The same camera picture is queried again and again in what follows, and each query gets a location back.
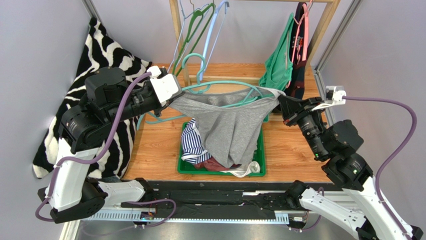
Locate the teal plastic hanger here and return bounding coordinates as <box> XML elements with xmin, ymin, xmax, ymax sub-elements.
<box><xmin>136</xmin><ymin>53</ymin><xmax>263</xmax><ymax>130</ymax></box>

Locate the blue white striped tank top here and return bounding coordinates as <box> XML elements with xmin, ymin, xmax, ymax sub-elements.
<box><xmin>180</xmin><ymin>118</ymin><xmax>212</xmax><ymax>165</ymax></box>

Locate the grey tank top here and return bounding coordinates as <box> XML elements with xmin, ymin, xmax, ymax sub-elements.
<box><xmin>170</xmin><ymin>87</ymin><xmax>285</xmax><ymax>168</ymax></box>

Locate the red tank top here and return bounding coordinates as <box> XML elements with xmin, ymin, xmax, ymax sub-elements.
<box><xmin>193</xmin><ymin>157</ymin><xmax>241</xmax><ymax>172</ymax></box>

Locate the light blue plastic hanger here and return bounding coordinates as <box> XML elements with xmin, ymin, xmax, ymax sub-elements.
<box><xmin>197</xmin><ymin>0</ymin><xmax>231</xmax><ymax>84</ymax></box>

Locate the green plastic hanger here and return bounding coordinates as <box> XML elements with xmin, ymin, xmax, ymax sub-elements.
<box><xmin>171</xmin><ymin>2</ymin><xmax>216</xmax><ymax>76</ymax></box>

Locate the light blue wire hanger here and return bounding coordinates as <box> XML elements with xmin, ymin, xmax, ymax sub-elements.
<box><xmin>169</xmin><ymin>0</ymin><xmax>216</xmax><ymax>76</ymax></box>

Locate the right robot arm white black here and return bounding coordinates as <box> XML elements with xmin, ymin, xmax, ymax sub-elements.
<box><xmin>278</xmin><ymin>95</ymin><xmax>424</xmax><ymax>240</ymax></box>

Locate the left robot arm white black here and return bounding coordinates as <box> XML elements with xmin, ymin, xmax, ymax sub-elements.
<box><xmin>35</xmin><ymin>66</ymin><xmax>183</xmax><ymax>224</ymax></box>

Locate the navy maroon tank top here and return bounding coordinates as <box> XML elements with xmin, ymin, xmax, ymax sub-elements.
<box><xmin>284</xmin><ymin>2</ymin><xmax>310</xmax><ymax>100</ymax></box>

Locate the green tank top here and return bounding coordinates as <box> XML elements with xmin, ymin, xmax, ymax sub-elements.
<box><xmin>258</xmin><ymin>13</ymin><xmax>295</xmax><ymax>91</ymax></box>

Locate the pink plastic hanger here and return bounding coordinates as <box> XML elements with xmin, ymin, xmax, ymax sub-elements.
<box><xmin>293</xmin><ymin>0</ymin><xmax>313</xmax><ymax>69</ymax></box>

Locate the green plastic tray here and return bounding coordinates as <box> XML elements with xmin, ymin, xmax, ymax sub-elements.
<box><xmin>177</xmin><ymin>129</ymin><xmax>267</xmax><ymax>177</ymax></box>

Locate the zebra print blanket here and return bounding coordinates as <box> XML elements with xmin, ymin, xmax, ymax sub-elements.
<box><xmin>32</xmin><ymin>17</ymin><xmax>152</xmax><ymax>180</ymax></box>

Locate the wooden clothes rack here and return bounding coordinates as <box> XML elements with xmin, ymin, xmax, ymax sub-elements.
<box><xmin>169</xmin><ymin>0</ymin><xmax>342</xmax><ymax>122</ymax></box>

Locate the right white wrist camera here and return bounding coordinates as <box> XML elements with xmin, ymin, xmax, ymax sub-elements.
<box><xmin>312</xmin><ymin>85</ymin><xmax>347</xmax><ymax>111</ymax></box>

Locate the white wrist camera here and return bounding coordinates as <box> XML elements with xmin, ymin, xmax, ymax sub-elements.
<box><xmin>146</xmin><ymin>65</ymin><xmax>183</xmax><ymax>107</ymax></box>
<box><xmin>312</xmin><ymin>85</ymin><xmax>347</xmax><ymax>111</ymax></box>

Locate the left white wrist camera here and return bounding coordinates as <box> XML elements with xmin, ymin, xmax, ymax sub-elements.
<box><xmin>146</xmin><ymin>65</ymin><xmax>183</xmax><ymax>107</ymax></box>

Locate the pink wire hanger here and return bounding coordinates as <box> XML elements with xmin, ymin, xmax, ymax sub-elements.
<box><xmin>284</xmin><ymin>13</ymin><xmax>298</xmax><ymax>89</ymax></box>

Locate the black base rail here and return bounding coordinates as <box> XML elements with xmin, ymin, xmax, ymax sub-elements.
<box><xmin>87</xmin><ymin>180</ymin><xmax>306</xmax><ymax>225</ymax></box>

